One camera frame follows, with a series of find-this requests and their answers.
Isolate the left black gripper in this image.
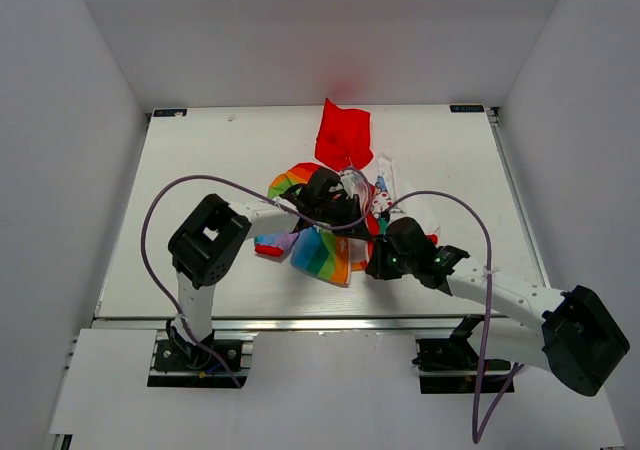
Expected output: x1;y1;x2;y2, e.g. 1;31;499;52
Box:
315;193;371;241

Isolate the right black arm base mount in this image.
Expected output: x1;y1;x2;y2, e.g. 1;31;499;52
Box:
412;315;484;395

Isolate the right blue table label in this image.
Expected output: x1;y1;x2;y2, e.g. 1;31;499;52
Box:
449;104;485;113

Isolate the blue table label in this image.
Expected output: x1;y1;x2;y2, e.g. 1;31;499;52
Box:
152;108;187;118
449;104;485;113

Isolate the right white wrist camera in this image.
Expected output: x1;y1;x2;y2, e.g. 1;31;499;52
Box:
382;206;407;225

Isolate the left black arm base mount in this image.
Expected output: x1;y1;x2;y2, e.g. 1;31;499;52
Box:
147;321;253;389

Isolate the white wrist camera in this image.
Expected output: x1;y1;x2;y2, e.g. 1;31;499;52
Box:
382;206;407;225
340;169;370;206

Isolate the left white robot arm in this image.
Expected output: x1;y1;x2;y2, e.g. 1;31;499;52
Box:
168;167;373;369

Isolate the left blue table label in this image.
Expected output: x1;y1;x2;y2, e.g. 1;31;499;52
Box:
152;108;187;118

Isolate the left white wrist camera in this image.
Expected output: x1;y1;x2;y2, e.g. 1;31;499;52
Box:
340;169;370;206

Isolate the red rainbow kids jacket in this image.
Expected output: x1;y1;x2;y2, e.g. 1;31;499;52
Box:
253;97;444;290

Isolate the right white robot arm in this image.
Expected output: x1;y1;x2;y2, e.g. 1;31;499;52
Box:
366;217;630;397

